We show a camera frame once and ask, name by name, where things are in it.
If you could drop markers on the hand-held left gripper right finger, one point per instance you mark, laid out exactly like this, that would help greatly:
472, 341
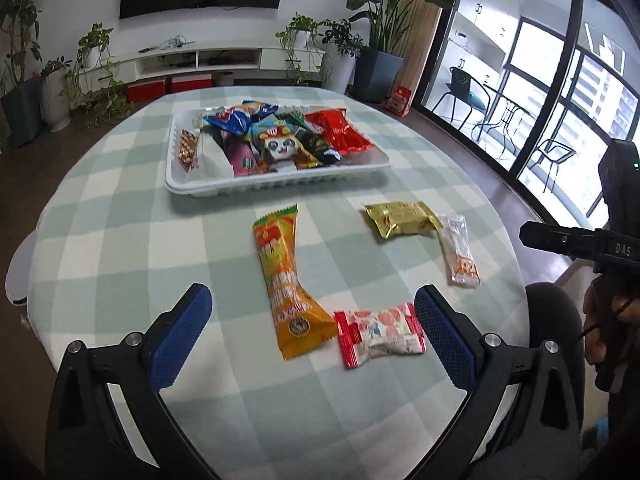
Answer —
445, 335

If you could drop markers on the white balcony cabinets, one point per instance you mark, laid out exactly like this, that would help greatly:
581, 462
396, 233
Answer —
480, 5

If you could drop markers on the trailing plant on cabinet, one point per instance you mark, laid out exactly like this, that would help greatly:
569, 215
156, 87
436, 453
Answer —
300, 27

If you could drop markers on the green snack packet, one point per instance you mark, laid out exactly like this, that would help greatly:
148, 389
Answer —
300, 119

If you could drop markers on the red snack packet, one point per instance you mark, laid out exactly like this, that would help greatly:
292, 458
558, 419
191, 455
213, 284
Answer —
342, 132

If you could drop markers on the bushy plant in white pot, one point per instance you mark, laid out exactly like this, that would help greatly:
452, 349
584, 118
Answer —
340, 72

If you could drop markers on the red storage box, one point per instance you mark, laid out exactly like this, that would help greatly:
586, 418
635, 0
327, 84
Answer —
190, 82
145, 91

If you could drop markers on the white stool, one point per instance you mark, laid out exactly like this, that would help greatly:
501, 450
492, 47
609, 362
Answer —
17, 275

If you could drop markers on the small grey bin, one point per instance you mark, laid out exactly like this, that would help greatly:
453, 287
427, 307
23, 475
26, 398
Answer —
225, 79

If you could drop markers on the white snack packet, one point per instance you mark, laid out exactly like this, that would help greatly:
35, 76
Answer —
210, 152

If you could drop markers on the red gift bag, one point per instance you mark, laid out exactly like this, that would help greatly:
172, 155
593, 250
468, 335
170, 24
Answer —
400, 101

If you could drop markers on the small brown snack packet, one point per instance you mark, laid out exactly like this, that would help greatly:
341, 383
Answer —
187, 150

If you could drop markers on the white television cabinet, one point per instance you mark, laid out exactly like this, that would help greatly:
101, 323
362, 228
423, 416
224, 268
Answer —
150, 53

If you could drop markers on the panda print snack packet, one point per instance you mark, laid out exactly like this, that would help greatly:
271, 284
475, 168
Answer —
277, 147

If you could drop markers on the clear plastic snack packet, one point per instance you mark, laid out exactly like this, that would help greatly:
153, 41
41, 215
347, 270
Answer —
457, 255

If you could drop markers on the hanging plant in white pot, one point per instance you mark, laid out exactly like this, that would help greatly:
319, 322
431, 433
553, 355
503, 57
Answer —
92, 42

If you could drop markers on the wooden wall panel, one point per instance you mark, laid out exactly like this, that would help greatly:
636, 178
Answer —
430, 35

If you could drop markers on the glass sliding balcony door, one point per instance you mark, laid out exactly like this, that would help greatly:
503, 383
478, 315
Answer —
540, 45

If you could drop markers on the red and white candy packet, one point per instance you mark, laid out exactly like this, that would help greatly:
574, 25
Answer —
380, 335

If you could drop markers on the white plastic tray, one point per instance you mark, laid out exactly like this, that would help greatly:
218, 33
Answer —
280, 185

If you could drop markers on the green checkered tablecloth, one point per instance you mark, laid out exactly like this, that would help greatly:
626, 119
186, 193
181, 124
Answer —
125, 235

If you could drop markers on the person's right hand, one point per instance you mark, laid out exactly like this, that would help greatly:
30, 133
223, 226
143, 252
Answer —
595, 325

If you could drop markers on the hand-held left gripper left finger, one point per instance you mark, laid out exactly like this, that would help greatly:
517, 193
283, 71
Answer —
185, 330

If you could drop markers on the glass balcony table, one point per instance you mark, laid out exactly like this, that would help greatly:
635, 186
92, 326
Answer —
505, 110

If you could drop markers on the plant in ribbed white pot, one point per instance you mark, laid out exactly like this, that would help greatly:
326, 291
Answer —
55, 105

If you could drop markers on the long orange snack packet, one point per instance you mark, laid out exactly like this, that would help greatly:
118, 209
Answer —
282, 280

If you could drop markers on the tall plant in dark pot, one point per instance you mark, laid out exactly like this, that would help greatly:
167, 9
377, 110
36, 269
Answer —
22, 115

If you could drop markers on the trailing floor plant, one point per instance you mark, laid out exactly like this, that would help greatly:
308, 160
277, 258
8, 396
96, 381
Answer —
100, 105

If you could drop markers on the large leafy plant dark pot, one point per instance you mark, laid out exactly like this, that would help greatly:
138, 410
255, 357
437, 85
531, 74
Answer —
382, 77

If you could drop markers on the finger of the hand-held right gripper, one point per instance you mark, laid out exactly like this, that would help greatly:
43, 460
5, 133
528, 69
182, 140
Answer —
555, 239

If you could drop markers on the pink snack packet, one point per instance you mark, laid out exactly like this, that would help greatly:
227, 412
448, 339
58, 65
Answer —
242, 157

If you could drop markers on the blue snack packet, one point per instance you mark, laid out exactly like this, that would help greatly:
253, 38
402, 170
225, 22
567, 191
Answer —
232, 120

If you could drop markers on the gold snack packet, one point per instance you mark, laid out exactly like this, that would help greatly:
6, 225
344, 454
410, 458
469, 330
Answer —
400, 219

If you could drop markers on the long black snack packet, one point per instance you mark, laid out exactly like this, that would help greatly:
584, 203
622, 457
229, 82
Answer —
325, 150

